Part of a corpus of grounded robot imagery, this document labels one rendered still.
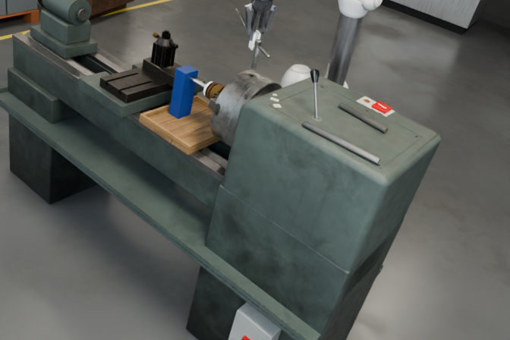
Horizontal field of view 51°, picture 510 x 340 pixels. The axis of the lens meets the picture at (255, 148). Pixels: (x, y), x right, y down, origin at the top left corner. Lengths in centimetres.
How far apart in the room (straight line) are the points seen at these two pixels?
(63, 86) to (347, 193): 160
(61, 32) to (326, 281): 178
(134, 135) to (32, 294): 90
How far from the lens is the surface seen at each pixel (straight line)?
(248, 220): 205
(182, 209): 244
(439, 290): 343
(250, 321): 220
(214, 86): 222
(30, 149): 320
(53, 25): 292
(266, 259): 208
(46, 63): 288
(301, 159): 179
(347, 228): 180
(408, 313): 318
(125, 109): 238
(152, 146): 238
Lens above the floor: 209
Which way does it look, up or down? 31 degrees down
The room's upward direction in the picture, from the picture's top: 15 degrees clockwise
